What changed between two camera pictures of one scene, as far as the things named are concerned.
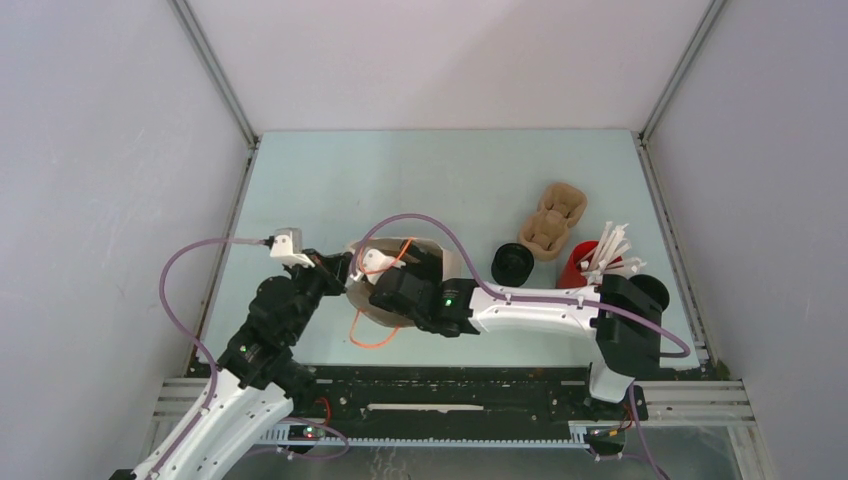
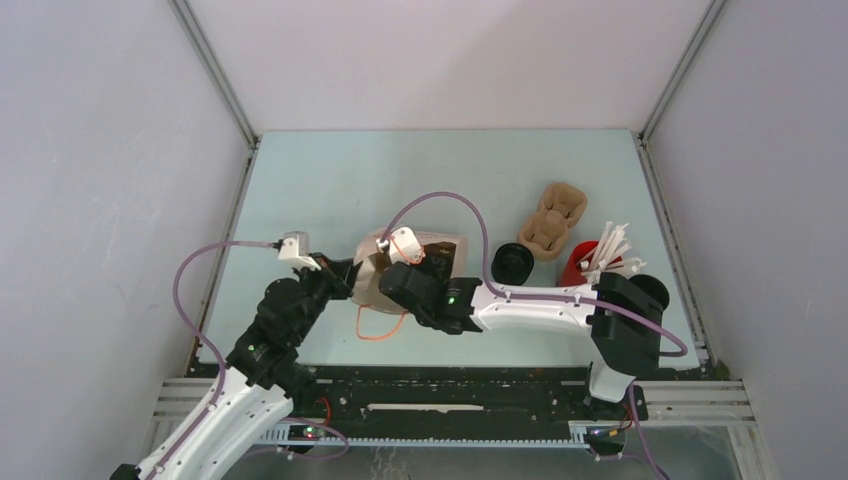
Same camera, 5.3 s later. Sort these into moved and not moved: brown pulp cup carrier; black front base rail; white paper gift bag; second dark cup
Moved: white paper gift bag
Not moved: black front base rail; brown pulp cup carrier; second dark cup
